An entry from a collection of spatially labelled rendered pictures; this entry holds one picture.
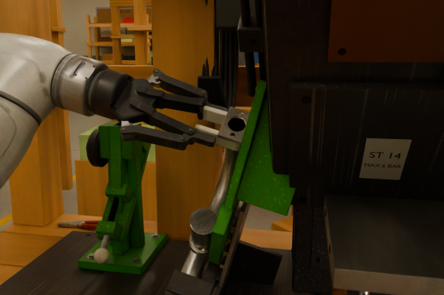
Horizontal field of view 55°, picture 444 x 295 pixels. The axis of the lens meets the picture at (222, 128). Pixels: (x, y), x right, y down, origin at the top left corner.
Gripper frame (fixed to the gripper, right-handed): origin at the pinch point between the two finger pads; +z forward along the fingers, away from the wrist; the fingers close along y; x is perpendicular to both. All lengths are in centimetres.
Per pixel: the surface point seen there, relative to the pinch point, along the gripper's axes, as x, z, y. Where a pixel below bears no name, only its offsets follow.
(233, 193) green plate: -3.8, 5.3, -11.3
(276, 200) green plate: -3.2, 10.7, -10.1
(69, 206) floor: 296, -150, 63
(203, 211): 0.1, 1.9, -13.5
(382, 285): -18.3, 20.4, -21.4
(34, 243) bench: 43, -37, -18
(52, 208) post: 50, -42, -7
